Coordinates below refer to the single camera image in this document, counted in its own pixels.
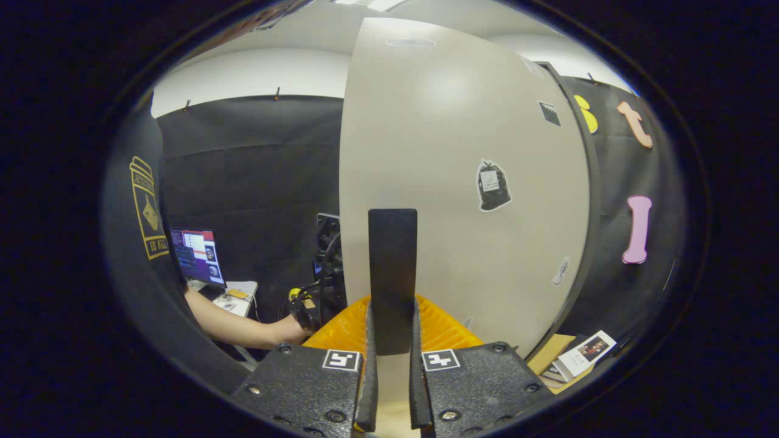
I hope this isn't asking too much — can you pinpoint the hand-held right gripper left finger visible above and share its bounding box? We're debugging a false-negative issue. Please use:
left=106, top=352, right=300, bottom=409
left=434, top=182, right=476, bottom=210
left=231, top=294, right=379, bottom=435

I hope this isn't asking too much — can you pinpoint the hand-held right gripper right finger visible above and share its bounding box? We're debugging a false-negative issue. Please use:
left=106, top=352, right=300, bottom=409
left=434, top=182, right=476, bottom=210
left=408, top=295, right=555, bottom=435

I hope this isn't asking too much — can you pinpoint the black cabinet door handle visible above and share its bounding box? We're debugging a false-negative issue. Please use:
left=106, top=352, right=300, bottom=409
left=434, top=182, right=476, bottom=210
left=368, top=208, right=419, bottom=357

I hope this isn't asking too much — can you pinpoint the beige cabinet door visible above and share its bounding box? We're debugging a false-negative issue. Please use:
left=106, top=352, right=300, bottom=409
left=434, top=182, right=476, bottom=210
left=338, top=16, right=592, bottom=403

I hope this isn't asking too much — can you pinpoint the open laptop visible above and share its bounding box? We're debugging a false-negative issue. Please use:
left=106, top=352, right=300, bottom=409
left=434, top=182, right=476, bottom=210
left=170, top=228, right=228, bottom=288

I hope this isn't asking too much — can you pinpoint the small white side table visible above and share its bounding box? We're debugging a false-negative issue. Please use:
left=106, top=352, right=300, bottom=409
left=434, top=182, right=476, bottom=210
left=187, top=279, right=260, bottom=319

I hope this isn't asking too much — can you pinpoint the white printed booklet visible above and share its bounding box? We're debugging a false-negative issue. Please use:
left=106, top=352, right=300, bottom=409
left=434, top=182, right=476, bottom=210
left=539, top=330, right=618, bottom=386

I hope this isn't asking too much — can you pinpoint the black backdrop cloth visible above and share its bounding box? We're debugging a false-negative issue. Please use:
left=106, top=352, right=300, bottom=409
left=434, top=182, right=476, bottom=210
left=153, top=73, right=687, bottom=360

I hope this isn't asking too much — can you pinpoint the person's black printed shirt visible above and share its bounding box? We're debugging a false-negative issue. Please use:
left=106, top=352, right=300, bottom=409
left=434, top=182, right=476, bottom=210
left=102, top=108, right=259, bottom=397

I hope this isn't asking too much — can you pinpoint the ceiling light panel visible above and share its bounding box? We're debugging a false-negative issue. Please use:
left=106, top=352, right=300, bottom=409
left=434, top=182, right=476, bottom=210
left=334, top=0, right=410, bottom=12

